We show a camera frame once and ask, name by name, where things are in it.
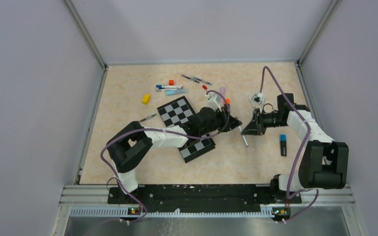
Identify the black highlighter blue tip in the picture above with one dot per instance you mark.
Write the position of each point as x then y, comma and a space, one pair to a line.
283, 145

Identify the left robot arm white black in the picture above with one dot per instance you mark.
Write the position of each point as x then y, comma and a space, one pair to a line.
128, 147

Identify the thin dark pen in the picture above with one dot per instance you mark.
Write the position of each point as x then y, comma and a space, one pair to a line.
191, 79

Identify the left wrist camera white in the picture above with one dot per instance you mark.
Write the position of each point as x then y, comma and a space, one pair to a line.
215, 100

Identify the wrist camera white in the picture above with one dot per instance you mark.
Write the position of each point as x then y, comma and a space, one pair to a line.
260, 101
215, 100

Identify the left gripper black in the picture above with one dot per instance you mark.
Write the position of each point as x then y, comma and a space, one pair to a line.
224, 116

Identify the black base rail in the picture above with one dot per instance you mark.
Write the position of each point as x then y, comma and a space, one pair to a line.
202, 198

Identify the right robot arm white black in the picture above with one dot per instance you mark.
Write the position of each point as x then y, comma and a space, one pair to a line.
324, 161

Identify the light blue eraser bar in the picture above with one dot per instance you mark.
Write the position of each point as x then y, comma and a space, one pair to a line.
175, 92

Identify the pale purple highlighter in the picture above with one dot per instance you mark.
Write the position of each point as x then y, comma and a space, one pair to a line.
222, 91

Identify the yellow block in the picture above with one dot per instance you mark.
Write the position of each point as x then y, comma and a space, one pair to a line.
146, 99

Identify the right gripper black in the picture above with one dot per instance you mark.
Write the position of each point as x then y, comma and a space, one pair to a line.
253, 128

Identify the black gel pen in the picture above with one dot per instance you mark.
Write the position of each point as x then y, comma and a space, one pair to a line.
147, 118

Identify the white marker magenta end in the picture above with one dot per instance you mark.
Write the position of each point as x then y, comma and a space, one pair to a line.
243, 137

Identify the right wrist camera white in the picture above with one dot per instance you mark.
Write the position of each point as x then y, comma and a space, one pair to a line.
260, 101

